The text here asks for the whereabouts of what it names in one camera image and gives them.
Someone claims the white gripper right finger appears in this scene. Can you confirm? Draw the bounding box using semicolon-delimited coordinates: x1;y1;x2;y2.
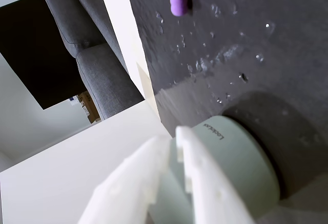
175;125;257;224

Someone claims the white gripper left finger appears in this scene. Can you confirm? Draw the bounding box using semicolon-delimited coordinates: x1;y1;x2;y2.
78;134;170;224

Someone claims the pale green steel cup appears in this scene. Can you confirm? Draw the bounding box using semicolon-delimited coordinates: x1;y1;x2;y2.
150;115;281;224

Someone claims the brown cardboard box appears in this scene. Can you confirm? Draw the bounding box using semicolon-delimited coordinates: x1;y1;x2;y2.
77;90;101;125

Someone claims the grey fabric sofa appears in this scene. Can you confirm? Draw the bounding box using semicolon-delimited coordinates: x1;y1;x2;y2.
43;0;145;121

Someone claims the black flat panel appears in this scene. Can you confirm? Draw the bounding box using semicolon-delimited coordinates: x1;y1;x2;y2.
0;0;89;111

